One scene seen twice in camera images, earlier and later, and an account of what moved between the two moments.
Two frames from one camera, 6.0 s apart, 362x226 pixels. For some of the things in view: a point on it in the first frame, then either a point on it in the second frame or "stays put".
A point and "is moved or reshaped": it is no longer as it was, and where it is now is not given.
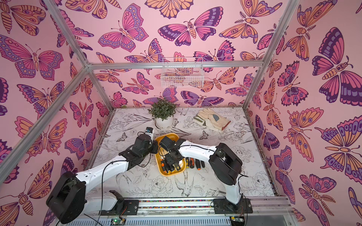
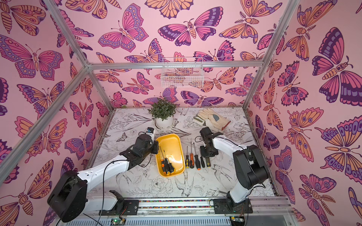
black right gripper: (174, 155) → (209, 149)
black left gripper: (154, 144) stays put
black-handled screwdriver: (198, 164) stays put
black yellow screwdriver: (187, 162) stays put
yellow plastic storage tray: (160, 155) stays put
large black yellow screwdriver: (177, 166) is moved or reshaped
